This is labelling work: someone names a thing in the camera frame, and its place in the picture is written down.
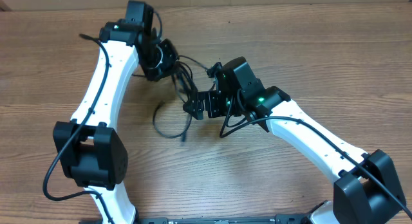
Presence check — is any black USB cable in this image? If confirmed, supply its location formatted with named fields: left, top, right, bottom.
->
left=152, top=54, right=217, bottom=144

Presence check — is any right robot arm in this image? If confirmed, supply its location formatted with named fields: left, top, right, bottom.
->
left=183, top=57, right=411, bottom=223

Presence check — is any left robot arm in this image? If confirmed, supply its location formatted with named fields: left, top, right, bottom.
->
left=42, top=0, right=178, bottom=223

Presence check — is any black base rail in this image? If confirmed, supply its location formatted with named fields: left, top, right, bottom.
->
left=79, top=212, right=323, bottom=224

